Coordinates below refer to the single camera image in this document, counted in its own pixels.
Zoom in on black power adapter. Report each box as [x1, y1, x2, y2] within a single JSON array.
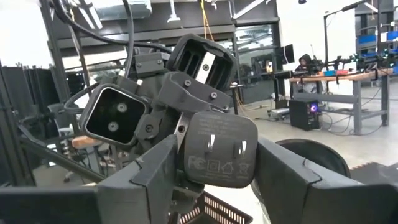
[[183, 111, 259, 189]]

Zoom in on black monitor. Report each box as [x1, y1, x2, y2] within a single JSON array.
[[276, 44, 295, 65]]

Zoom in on wooden workbench with metal legs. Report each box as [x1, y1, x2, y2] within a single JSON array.
[[289, 68, 394, 136]]

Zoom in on black slotted plastic basket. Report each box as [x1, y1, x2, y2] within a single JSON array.
[[179, 190, 253, 224]]

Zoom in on black tall stand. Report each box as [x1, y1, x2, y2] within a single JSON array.
[[322, 0, 368, 73]]

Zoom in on black metal table frame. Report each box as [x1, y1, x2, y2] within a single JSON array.
[[0, 0, 107, 187]]

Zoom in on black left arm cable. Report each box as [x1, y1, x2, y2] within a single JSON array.
[[51, 0, 172, 78]]

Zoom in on yellow hanging cable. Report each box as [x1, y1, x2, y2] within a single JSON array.
[[200, 0, 215, 42]]

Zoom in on black computer tower purple light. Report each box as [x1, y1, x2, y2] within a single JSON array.
[[288, 99, 322, 132]]

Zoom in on distant robot arms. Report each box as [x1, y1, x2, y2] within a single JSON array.
[[326, 52, 390, 71]]

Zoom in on blue storage bin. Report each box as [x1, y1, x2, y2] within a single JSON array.
[[357, 34, 379, 45]]

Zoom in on person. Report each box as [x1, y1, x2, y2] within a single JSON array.
[[294, 53, 315, 75]]

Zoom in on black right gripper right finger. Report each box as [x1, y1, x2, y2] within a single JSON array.
[[251, 138, 398, 224]]

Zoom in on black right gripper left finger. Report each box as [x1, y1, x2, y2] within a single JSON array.
[[0, 134, 179, 224]]

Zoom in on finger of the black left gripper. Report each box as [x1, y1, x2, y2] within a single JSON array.
[[78, 83, 152, 147], [167, 33, 238, 93]]

